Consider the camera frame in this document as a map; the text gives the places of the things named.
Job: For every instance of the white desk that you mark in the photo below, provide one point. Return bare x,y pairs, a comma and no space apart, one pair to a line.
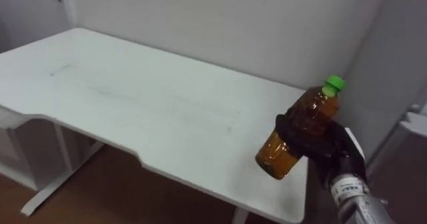
140,110

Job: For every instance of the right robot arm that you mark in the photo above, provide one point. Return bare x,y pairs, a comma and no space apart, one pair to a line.
358,200

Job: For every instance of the brown tea bottle green cap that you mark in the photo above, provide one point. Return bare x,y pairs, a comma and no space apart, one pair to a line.
312,112

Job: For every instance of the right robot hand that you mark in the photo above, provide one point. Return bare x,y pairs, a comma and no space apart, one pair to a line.
337,147

